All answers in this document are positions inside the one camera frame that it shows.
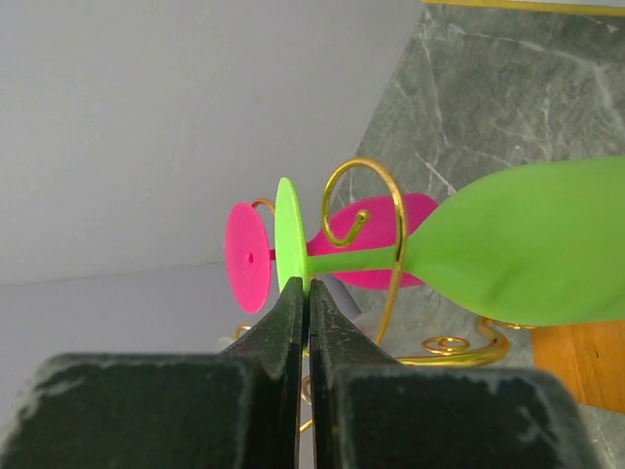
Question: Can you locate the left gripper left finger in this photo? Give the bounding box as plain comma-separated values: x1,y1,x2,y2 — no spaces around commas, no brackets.
1,277,304,468

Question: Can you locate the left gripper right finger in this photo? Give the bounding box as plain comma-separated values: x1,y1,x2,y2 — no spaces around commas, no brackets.
310,281,600,468

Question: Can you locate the pink plastic wine glass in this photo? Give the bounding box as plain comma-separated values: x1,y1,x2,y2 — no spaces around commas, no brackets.
225,192,438,315

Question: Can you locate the green plastic wine glass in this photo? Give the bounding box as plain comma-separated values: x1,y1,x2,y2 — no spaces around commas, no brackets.
274,156,624,326

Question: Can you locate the gold wire glass rack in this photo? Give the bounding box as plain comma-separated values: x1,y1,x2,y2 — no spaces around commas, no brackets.
229,156,625,436

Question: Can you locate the small whiteboard wooden frame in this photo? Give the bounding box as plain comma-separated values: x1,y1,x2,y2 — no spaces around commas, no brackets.
425,0,624,18

